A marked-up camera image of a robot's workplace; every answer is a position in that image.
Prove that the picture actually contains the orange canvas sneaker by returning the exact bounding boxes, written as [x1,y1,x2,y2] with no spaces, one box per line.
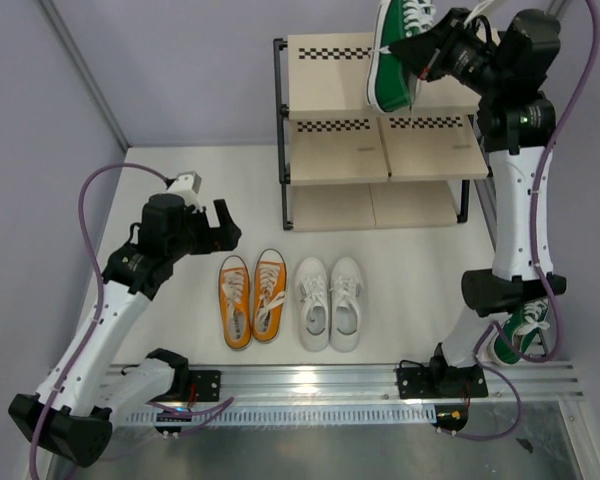
[252,249,288,343]
[218,255,252,351]

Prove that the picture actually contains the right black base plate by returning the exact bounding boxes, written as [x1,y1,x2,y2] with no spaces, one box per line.
[395,357,489,399]

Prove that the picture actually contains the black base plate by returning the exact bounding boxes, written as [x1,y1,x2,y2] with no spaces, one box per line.
[185,369,221,404]
[395,357,489,399]

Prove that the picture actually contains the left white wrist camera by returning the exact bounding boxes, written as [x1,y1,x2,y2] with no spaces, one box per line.
[166,171,202,210]

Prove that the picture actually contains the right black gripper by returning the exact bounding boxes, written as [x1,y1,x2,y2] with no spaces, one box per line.
[388,7,509,98]

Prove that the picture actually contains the left orange canvas sneaker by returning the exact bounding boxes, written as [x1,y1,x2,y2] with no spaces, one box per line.
[218,255,252,351]

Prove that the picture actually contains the beige black shoe shelf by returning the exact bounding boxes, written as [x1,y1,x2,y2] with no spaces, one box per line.
[273,33,487,232]

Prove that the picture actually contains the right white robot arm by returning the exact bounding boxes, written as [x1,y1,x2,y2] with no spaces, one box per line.
[387,5,567,397]

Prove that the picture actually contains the slotted grey cable duct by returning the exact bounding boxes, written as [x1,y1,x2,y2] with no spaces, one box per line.
[121,403,437,428]

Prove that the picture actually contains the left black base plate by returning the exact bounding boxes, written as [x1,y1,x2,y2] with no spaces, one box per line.
[185,369,221,404]

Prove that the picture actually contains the right orange canvas sneaker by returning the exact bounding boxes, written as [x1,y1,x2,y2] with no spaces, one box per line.
[252,249,288,343]

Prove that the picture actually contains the white sneaker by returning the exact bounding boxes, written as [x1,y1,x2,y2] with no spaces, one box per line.
[293,257,330,352]
[330,257,364,352]

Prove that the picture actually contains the aluminium mounting rail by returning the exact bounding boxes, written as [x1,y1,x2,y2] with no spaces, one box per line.
[99,362,586,406]

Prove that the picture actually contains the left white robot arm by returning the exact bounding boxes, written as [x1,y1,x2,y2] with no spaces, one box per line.
[8,193,241,468]

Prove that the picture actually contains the green sneaker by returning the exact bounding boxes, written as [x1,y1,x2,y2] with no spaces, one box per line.
[366,0,436,114]
[489,299,550,366]

